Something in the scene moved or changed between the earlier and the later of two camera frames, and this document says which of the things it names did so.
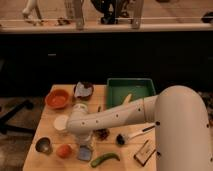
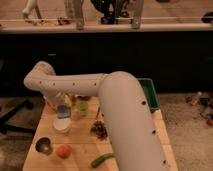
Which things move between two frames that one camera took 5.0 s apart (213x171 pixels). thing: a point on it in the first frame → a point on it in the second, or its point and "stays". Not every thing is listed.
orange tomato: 64,151 stays
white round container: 60,122 stays
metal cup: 44,145 stays
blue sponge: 84,152 → 63,111
